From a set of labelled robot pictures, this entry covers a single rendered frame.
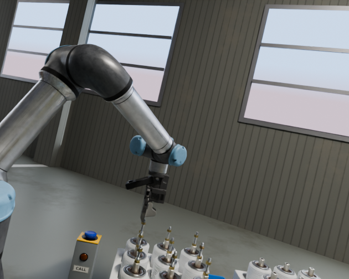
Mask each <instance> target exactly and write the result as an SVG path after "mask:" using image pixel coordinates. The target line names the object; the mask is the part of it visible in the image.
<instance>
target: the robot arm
mask: <svg viewBox="0 0 349 279"><path fill-rule="evenodd" d="M84 89H90V90H93V91H95V92H96V93H98V94H99V95H100V96H101V97H102V98H103V99H104V100H105V101H106V102H112V104H113V105H114V106H115V107H116V108H117V109H118V110H119V111H120V113H121V114H122V115H123V117H124V118H125V119H126V120H127V121H128V122H129V123H130V125H131V126H132V127H133V128H134V129H135V130H136V131H137V133H138V134H139V135H140V136H135V137H133V138H132V140H131V142H130V151H131V153H132V154H134V155H138V156H144V157H147V158H150V159H151V161H150V166H149V171H148V174H149V176H146V177H143V178H139V179H135V180H130V181H128V182H126V184H125V186H126V189H127V190H129V189H133V188H136V187H140V186H143V185H146V189H145V193H144V200H143V205H142V210H141V216H140V218H141V222H143V220H144V218H145V217H149V216H155V215H156V209H155V208H154V207H153V204H152V202H155V203H161V204H163V203H164V200H165V196H166V189H167V184H168V180H169V175H166V173H167V168H168V165H171V166H176V167H178V166H181V165H182V164H183V163H184V161H185V160H186V157H187V151H186V149H185V147H184V146H181V145H180V144H175V143H174V141H173V138H172V137H170V136H169V134H168V133H167V131H166V130H165V129H164V128H163V126H162V125H161V124H160V122H159V121H158V119H157V118H156V116H155V115H154V114H153V113H152V111H151V110H150V109H149V107H148V106H147V105H146V103H145V102H144V100H143V99H142V98H141V96H140V95H139V94H138V92H137V91H136V90H135V88H134V87H133V79H132V78H131V76H130V75H129V74H128V72H127V71H126V70H125V68H124V67H123V66H122V65H121V64H120V63H119V62H118V61H117V60H116V59H115V58H114V57H113V56H112V55H111V54H110V53H109V52H108V51H106V50H105V49H103V48H102V47H100V46H97V45H94V44H81V45H63V46H60V47H57V48H56V49H54V50H52V51H51V52H50V53H49V54H48V55H47V57H46V59H45V63H44V66H43V67H42V68H41V69H40V70H39V81H38V82H37V83H36V84H35V85H34V86H33V88H32V89H31V90H30V91H29V92H28V93H27V94H26V95H25V97H23V98H22V99H21V101H20V102H19V103H18V104H17V105H16V106H15V107H14V109H13V110H12V111H11V112H10V113H9V114H8V115H7V116H6V117H5V118H4V119H3V120H2V122H1V123H0V279H4V274H3V267H2V254H3V249H4V245H5V241H6V237H7V232H8V228H9V223H10V220H11V216H12V213H13V210H14V207H15V197H16V193H15V190H14V188H13V187H12V186H11V185H10V184H8V183H7V182H8V181H7V172H8V170H9V169H10V168H11V167H12V165H14V163H15V162H16V161H17V159H18V158H19V157H20V156H21V155H22V154H23V152H24V151H25V150H26V149H27V148H28V147H29V145H30V144H31V143H32V142H33V141H34V140H35V138H36V137H37V136H38V135H39V134H40V132H41V131H42V130H43V129H44V127H45V126H46V125H47V124H48V123H49V121H50V120H51V119H52V118H53V117H54V116H55V114H56V113H57V112H58V111H59V110H60V109H61V107H62V106H63V105H64V104H65V103H66V102H67V101H74V100H75V99H76V98H77V97H78V96H79V95H80V94H81V92H82V91H83V90H84ZM156 178H158V179H156Z"/></svg>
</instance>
